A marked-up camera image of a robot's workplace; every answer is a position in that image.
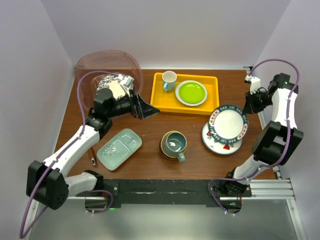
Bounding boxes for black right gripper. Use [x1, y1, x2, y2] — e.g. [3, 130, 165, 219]
[242, 89, 273, 115]

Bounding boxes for mint green divided dish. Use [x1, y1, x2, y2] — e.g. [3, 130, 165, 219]
[96, 128, 142, 171]

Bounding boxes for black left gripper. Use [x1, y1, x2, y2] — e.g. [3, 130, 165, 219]
[107, 89, 160, 120]

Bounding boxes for white scalloped plate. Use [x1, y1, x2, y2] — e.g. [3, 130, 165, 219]
[175, 80, 208, 107]

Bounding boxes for blue floral pattern plate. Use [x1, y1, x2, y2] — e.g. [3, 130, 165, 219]
[93, 72, 134, 100]

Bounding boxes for strawberry pattern white plate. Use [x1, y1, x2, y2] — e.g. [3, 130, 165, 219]
[201, 122, 243, 155]

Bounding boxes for wooden handled metal scraper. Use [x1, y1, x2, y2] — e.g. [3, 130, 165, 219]
[87, 147, 98, 167]

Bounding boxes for teal glazed mug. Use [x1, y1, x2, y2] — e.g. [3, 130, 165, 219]
[161, 130, 188, 163]

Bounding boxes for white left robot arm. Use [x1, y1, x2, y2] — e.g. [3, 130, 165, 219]
[26, 88, 160, 210]

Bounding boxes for yellow plastic tray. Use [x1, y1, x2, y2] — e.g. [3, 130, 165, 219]
[150, 72, 220, 115]

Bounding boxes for aluminium frame rail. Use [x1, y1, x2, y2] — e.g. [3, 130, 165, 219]
[250, 166, 296, 200]

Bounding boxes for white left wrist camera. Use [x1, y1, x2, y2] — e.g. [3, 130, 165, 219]
[118, 75, 134, 88]

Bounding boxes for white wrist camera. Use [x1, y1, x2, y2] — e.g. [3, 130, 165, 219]
[118, 75, 134, 88]
[244, 75, 261, 95]

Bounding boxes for lime green small plate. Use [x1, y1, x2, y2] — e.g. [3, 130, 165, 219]
[178, 82, 206, 104]

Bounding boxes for transparent pink plastic bin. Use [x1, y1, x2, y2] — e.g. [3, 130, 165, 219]
[75, 50, 144, 112]

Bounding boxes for light blue ceramic mug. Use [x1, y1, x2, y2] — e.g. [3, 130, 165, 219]
[162, 71, 177, 92]

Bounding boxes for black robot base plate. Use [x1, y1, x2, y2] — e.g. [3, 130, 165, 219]
[103, 179, 252, 212]

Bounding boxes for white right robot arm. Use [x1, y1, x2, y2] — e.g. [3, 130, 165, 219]
[220, 73, 304, 197]

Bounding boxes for teal rim lettered plate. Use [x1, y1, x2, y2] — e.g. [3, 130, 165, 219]
[207, 104, 249, 145]

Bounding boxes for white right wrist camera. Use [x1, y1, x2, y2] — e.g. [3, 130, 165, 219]
[244, 75, 261, 95]

